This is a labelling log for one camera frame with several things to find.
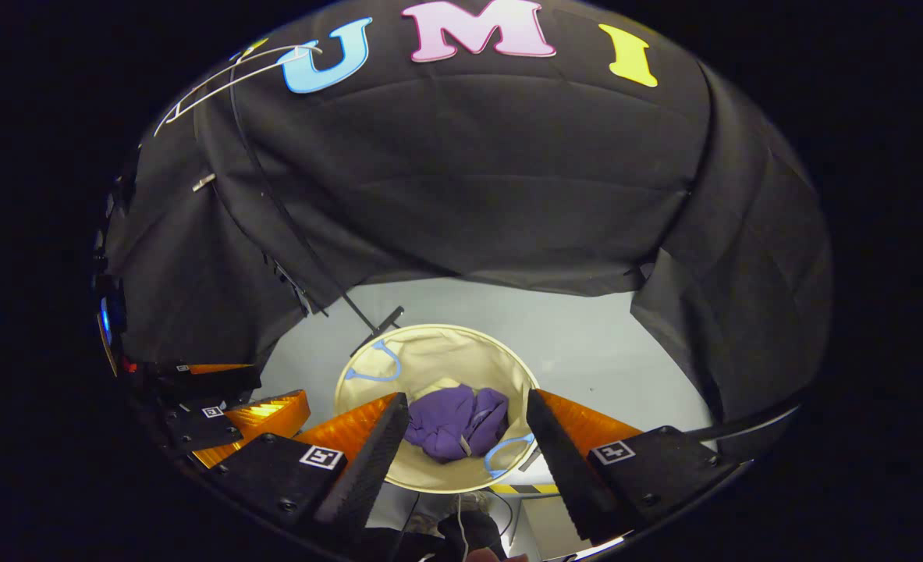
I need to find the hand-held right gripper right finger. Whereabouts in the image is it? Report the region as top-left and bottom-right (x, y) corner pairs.
(526, 388), (744, 542)

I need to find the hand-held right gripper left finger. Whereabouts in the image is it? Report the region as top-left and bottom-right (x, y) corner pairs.
(204, 392), (411, 533)

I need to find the purple knit jacket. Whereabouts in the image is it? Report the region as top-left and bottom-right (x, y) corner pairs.
(403, 384), (511, 464)

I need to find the cream round laundry hamper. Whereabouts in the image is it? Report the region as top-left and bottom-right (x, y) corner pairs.
(334, 323), (541, 495)

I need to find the empty white clothes hanger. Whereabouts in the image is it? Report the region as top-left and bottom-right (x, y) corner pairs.
(153, 44), (323, 138)

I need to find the person's dark clothing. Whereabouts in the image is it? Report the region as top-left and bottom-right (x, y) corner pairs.
(360, 490), (513, 562)

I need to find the black garment rack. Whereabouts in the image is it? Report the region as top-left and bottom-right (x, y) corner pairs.
(227, 59), (804, 446)

